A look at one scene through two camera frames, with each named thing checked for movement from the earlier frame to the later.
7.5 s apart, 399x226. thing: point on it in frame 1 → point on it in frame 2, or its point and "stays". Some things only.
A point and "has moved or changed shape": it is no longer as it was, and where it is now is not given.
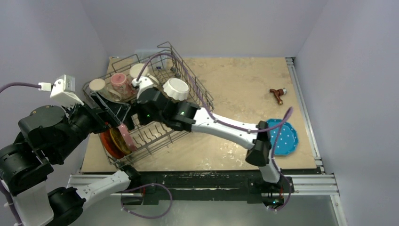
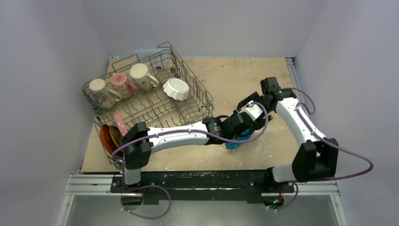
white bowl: x=176 y=88 stays
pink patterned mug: x=121 y=86 stays
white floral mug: x=135 y=69 has moved or changed shape
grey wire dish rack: x=140 y=102 stays
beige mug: x=99 y=84 stays
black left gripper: x=114 y=112 → x=232 y=115
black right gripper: x=145 y=98 → x=246 y=101
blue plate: x=288 y=140 → x=245 y=135
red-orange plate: x=110 y=145 stays
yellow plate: x=120 y=141 stays
